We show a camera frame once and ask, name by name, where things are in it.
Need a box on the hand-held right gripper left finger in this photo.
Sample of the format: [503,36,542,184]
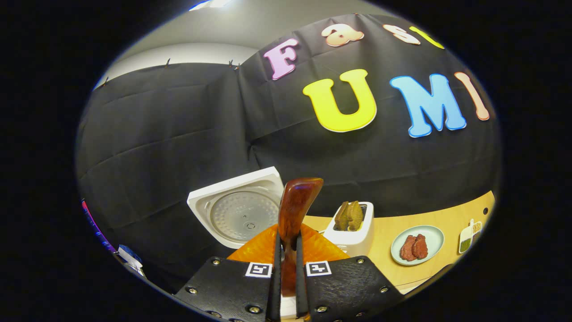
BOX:
[173,224,282,322]

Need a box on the white rice cooker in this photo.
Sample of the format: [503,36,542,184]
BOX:
[187,166,309,320]

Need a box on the red meat slice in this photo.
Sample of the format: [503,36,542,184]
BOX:
[412,234,429,260]
[400,236,417,262]

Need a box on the large ceiling light panel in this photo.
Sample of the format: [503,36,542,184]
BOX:
[190,0,233,12]

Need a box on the white divided grain dish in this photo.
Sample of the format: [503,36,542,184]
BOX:
[458,219,483,254]

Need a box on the brown wooden spoon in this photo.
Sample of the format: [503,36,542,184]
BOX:
[278,177,324,298]

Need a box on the pale green plate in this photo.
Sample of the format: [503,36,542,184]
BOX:
[391,225,445,266]

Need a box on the brown bread slice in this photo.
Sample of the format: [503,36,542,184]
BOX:
[349,201,363,232]
[334,201,351,232]

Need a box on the white toaster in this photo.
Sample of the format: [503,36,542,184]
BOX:
[323,201,375,258]

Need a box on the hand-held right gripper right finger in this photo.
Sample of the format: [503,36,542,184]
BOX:
[296,224,405,322]

